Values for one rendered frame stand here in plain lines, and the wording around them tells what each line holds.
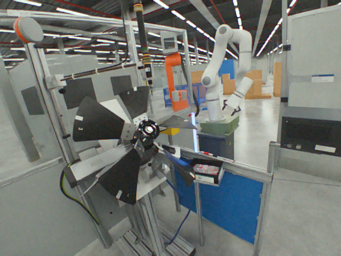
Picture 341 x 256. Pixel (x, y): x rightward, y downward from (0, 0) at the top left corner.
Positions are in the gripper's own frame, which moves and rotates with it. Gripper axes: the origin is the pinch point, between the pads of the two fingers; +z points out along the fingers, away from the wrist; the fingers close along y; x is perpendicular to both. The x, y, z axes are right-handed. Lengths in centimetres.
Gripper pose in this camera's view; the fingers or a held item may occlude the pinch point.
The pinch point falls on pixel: (227, 112)
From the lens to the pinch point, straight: 136.9
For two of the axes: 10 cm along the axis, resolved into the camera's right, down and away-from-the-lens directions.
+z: -4.9, 8.3, 2.7
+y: 6.7, 5.6, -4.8
